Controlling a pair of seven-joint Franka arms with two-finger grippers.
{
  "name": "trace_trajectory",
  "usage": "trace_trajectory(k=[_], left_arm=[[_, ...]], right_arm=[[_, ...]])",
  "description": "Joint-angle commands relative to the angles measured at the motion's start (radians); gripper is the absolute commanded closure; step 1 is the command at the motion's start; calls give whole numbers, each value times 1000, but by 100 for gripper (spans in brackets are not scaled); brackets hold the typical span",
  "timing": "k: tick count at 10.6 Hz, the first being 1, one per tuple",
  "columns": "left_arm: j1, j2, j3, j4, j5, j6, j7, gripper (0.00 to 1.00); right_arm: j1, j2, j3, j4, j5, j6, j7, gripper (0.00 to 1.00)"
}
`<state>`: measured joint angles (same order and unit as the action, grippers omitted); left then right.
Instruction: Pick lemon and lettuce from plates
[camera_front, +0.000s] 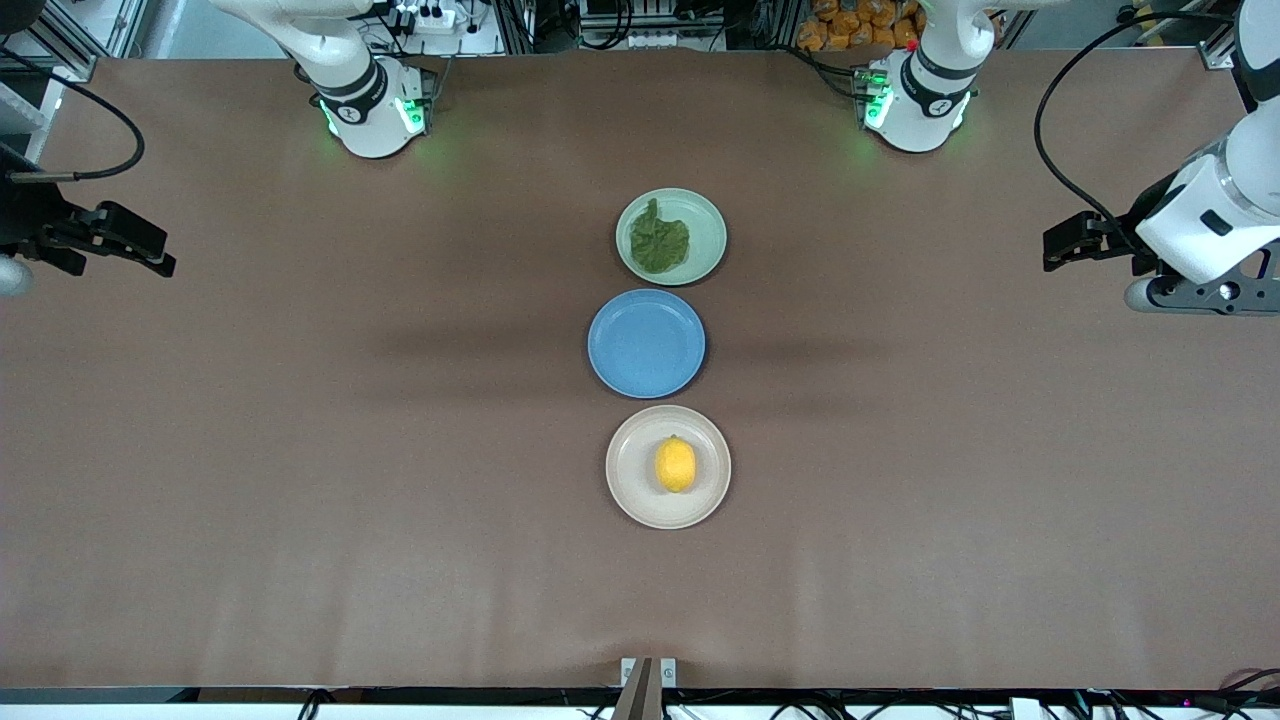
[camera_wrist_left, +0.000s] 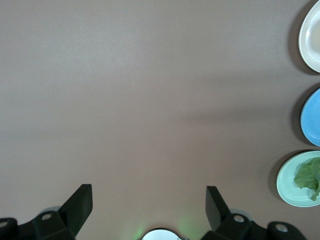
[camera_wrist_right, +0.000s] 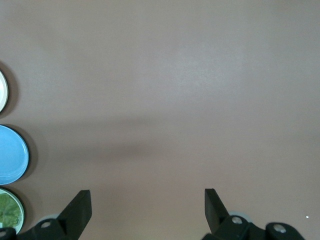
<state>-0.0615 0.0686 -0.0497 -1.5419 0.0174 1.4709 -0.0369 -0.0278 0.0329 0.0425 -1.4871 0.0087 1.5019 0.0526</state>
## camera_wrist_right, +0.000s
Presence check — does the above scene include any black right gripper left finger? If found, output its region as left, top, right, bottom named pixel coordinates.
left=0, top=189, right=93, bottom=240

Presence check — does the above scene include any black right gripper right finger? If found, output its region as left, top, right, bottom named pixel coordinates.
left=201, top=187, right=305, bottom=240

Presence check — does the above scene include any green lettuce leaf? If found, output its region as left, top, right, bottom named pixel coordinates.
left=0, top=193, right=21, bottom=227

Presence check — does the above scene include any pale green round plate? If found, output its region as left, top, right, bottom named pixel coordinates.
left=0, top=187, right=25, bottom=232

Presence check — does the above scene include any blue round plate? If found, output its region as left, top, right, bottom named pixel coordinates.
left=0, top=124, right=30, bottom=185

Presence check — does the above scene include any beige round plate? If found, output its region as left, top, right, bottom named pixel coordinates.
left=0, top=69, right=11, bottom=113

